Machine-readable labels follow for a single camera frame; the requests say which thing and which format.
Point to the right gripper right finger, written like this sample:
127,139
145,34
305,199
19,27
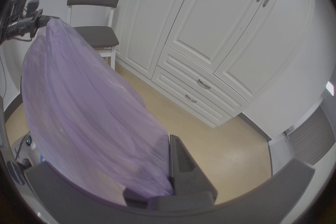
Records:
186,170

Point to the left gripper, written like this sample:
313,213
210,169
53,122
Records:
26,24

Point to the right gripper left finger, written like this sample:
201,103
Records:
136,198

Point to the purple plastic bag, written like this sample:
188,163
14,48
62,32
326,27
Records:
78,99

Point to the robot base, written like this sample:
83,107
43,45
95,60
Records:
25,149

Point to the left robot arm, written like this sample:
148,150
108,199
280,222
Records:
17,6

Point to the white wardrobe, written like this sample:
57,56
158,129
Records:
210,20

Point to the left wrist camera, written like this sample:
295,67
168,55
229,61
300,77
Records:
33,5

